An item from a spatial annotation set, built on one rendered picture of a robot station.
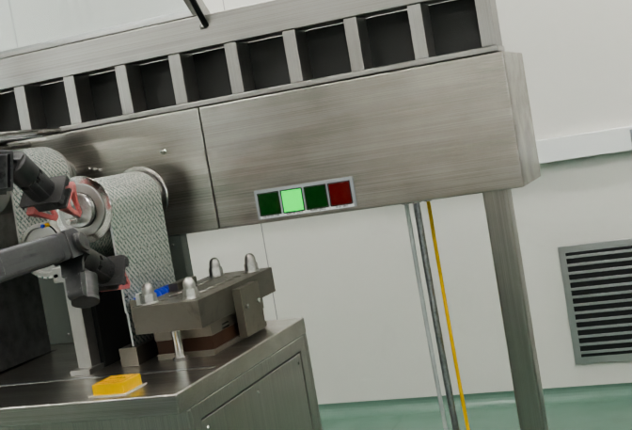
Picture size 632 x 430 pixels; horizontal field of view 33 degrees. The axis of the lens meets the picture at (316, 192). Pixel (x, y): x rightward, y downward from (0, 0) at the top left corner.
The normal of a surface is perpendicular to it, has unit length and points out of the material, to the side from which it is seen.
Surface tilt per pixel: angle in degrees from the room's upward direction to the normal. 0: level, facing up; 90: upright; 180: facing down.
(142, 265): 90
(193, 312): 90
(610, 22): 90
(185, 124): 90
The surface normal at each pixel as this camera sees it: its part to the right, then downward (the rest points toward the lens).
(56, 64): -0.35, 0.11
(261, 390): 0.92, -0.13
